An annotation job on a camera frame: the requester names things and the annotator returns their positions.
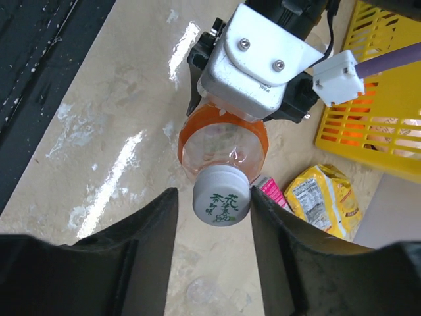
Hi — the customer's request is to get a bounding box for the yellow snack bag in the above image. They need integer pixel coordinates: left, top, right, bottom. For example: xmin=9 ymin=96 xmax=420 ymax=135
xmin=284 ymin=164 xmax=362 ymax=238

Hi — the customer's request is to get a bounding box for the pink carton box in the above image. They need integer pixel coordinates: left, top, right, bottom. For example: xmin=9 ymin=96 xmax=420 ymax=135
xmin=252 ymin=174 xmax=293 ymax=213

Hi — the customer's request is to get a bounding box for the black base frame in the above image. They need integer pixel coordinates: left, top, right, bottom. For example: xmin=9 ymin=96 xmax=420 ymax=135
xmin=1 ymin=1 xmax=114 ymax=208

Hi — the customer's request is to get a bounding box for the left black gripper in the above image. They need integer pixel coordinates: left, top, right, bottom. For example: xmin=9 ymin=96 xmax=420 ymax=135
xmin=186 ymin=0 xmax=333 ymax=124

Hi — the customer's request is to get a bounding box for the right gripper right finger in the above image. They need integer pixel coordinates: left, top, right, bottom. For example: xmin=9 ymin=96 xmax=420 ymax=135
xmin=251 ymin=188 xmax=420 ymax=315

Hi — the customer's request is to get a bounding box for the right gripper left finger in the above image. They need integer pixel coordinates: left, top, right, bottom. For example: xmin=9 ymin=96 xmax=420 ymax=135
xmin=1 ymin=188 xmax=178 ymax=315

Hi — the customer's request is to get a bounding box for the yellow plastic shopping basket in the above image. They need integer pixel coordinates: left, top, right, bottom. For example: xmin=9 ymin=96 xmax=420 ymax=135
xmin=315 ymin=1 xmax=420 ymax=183

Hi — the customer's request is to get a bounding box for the orange drink bottle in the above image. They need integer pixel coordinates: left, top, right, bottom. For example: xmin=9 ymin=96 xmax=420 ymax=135
xmin=178 ymin=102 xmax=269 ymax=195

